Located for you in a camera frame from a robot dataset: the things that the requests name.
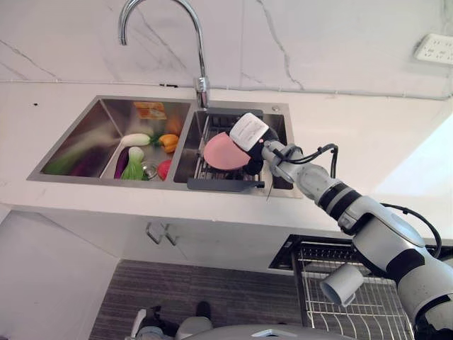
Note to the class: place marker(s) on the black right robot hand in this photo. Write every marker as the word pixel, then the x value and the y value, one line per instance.
pixel 247 131

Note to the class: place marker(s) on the pink plate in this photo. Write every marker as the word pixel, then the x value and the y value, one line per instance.
pixel 223 152

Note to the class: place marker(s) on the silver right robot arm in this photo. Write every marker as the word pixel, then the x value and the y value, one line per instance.
pixel 382 230

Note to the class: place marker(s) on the black dishwasher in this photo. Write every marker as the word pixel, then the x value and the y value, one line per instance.
pixel 283 253

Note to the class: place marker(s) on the dark grey sink dish rack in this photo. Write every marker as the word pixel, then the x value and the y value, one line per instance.
pixel 219 184

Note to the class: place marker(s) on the chrome gooseneck faucet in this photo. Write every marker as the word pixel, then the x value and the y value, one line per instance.
pixel 202 88

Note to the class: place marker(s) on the yellow bell pepper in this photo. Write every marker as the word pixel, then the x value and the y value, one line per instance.
pixel 169 142

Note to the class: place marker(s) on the red tomato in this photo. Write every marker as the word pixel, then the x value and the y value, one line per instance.
pixel 165 170

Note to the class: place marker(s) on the metal sink drain strainer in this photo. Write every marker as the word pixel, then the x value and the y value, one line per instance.
pixel 149 170

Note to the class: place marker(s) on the white radish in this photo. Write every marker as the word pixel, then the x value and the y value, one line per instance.
pixel 136 139

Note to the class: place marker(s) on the green bok choy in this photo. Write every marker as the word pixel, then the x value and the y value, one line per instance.
pixel 133 166

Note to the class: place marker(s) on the purple eggplant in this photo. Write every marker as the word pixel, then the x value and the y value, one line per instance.
pixel 122 163

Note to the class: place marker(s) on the stainless steel double sink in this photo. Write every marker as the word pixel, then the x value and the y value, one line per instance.
pixel 106 117

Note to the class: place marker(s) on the grey mug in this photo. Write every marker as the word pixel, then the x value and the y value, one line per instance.
pixel 341 285

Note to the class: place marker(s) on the grey robot body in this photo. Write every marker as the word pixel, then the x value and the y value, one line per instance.
pixel 226 331

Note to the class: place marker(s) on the white power strip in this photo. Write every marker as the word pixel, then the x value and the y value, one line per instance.
pixel 434 47

